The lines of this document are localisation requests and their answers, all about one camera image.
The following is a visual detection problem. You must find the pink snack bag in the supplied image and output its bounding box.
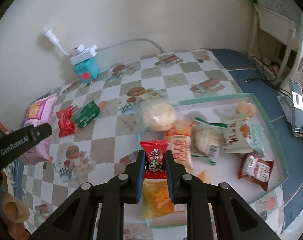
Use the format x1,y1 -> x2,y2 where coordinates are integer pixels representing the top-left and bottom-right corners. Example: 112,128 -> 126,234
21,93 -> 58,166

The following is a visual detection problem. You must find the red white milk candy bag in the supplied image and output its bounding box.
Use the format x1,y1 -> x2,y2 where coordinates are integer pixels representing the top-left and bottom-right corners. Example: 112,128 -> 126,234
238,153 -> 274,192

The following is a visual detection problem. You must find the large red snack bag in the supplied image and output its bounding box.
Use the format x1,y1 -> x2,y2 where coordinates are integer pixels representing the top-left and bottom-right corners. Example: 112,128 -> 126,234
56,106 -> 75,138

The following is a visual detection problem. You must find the yellow orange snack bag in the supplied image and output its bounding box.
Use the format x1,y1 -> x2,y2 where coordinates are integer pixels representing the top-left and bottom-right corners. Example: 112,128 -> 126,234
142,179 -> 187,219

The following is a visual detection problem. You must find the white bag with black script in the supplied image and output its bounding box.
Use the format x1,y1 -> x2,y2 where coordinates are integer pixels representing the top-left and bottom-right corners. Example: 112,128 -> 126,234
221,101 -> 267,157

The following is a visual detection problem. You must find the green striped rice cake pack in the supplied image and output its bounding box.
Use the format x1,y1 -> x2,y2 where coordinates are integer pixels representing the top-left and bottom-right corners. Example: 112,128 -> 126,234
190,118 -> 227,165

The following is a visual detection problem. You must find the green snack pack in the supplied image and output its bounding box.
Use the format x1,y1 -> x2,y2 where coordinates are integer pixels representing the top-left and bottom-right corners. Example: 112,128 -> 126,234
75,100 -> 100,128

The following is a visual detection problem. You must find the small red candy packet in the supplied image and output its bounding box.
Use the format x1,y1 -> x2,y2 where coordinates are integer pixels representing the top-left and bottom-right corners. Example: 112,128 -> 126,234
140,140 -> 168,179

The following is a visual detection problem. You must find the orange cream cracker packet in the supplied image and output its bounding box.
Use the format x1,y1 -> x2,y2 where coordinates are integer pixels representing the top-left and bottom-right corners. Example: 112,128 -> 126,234
164,120 -> 193,171

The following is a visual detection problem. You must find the person's left hand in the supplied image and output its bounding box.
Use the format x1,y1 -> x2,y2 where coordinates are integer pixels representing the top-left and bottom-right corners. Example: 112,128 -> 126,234
0,172 -> 31,240

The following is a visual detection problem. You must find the teal rimmed white tray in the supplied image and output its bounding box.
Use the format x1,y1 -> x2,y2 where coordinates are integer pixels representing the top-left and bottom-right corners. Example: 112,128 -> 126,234
137,92 -> 290,228

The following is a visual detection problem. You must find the checkered patterned tablecloth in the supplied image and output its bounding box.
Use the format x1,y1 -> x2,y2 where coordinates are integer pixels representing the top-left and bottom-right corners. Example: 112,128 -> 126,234
1,48 -> 303,240

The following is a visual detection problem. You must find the white power strip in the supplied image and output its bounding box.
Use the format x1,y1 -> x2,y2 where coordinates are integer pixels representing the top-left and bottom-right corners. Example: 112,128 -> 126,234
70,44 -> 98,66

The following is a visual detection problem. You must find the smartphone on stand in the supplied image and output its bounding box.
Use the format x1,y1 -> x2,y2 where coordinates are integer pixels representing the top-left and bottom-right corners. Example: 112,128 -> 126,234
289,80 -> 303,137

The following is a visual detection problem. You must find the white lattice shelf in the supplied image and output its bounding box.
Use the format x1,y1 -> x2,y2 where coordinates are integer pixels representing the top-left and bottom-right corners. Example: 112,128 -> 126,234
248,3 -> 303,89

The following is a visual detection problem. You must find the black cable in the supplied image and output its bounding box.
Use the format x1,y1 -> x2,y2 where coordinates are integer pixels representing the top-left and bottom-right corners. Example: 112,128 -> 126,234
245,55 -> 292,98

